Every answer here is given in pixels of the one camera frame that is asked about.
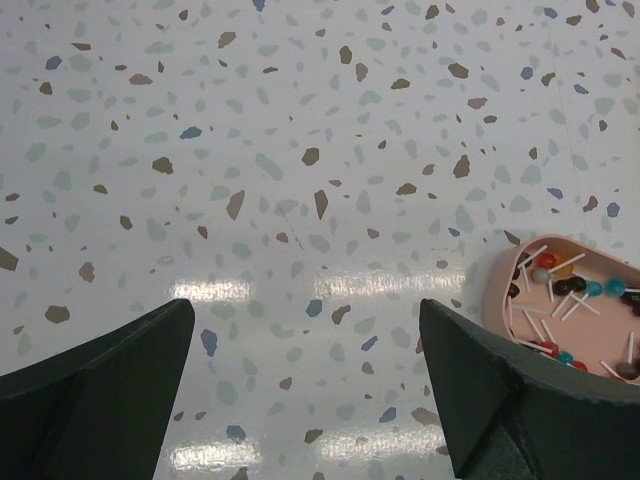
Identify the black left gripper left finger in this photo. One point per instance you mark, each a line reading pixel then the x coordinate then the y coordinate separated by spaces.
pixel 99 410

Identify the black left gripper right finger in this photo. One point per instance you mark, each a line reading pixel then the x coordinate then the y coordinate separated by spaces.
pixel 510 413

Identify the pink tray of lollipops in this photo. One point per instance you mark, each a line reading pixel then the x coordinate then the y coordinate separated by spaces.
pixel 569 302

